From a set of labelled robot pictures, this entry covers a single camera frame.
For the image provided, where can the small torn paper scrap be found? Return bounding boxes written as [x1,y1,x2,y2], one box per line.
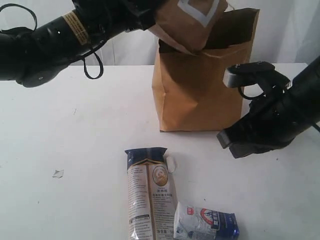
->
[52,169,64,179]

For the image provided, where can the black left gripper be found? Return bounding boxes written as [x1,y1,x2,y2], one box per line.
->
[72,0,165,48]

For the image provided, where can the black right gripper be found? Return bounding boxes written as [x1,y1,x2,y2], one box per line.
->
[217,89,315,159]

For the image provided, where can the long pasta packet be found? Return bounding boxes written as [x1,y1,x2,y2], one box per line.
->
[125,147,177,240]

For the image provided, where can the brown paper bag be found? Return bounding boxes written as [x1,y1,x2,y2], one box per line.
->
[152,8,260,132]

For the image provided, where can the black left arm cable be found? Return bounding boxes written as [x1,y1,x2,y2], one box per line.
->
[0,3,105,80]

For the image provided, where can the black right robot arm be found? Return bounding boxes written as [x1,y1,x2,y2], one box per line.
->
[217,58,320,159]

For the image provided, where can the white blue salt packet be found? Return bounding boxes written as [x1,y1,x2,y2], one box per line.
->
[173,202,240,240]

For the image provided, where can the white cube by pasta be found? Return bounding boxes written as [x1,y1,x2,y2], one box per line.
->
[166,155,177,173]

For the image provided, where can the brown pouch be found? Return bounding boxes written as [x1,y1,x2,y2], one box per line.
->
[149,0,228,55]

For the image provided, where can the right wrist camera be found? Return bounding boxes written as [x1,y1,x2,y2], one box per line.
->
[223,61,290,100]

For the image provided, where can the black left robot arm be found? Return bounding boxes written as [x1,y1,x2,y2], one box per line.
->
[0,0,163,88]

